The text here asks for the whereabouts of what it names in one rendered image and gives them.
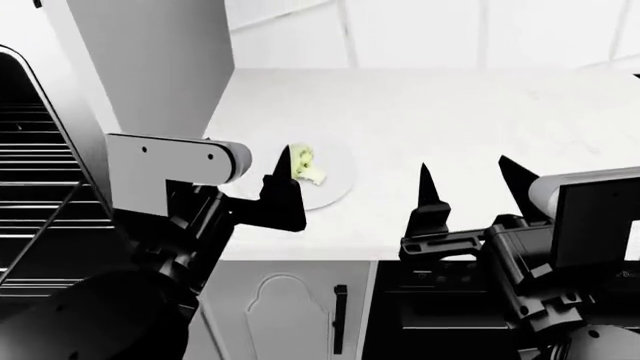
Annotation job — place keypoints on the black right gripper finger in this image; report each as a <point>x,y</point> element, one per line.
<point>427,210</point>
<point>515,180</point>

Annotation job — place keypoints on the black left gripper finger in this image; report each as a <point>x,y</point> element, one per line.
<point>285,202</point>

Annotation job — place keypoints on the green broccoli floret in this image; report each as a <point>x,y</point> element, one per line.
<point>307,165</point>

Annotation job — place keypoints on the open dishwasher rack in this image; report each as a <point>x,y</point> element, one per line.
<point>45,187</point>

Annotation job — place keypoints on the round white plate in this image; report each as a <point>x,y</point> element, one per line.
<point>335,180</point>

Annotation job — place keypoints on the black dishwasher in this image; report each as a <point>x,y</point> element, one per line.
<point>440,311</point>

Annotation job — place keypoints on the white arched cabinet door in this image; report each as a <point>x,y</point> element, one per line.
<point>280,311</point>

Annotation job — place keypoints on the tall white cabinet panel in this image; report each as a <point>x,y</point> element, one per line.
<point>155,63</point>

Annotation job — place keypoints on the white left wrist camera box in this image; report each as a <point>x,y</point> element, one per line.
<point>165,161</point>

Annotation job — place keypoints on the white black right camera box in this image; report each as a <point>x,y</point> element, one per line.
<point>595,221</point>

